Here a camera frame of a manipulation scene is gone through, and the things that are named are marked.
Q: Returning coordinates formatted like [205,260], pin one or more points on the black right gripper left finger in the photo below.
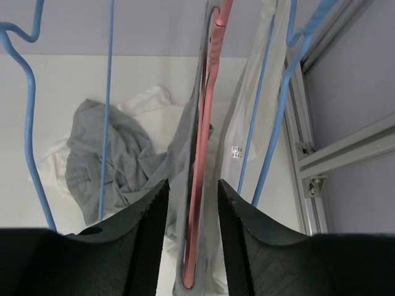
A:
[118,256]

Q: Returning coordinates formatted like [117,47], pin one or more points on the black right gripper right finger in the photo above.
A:
[264,257]

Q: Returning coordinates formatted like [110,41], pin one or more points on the grey tank top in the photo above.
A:
[181,154]

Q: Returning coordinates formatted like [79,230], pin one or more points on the pink wire hanger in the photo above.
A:
[217,15]

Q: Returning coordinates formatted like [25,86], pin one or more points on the blue wire hanger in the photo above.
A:
[30,108]
[277,108]

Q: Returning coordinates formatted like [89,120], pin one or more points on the white tank top on hanger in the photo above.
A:
[226,167]

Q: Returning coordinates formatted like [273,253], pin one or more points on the grey clothes pile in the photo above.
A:
[124,164]

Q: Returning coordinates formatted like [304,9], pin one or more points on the white garment under pile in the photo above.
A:
[152,109]

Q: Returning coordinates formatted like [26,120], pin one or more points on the aluminium frame right struts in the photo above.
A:
[343,100]

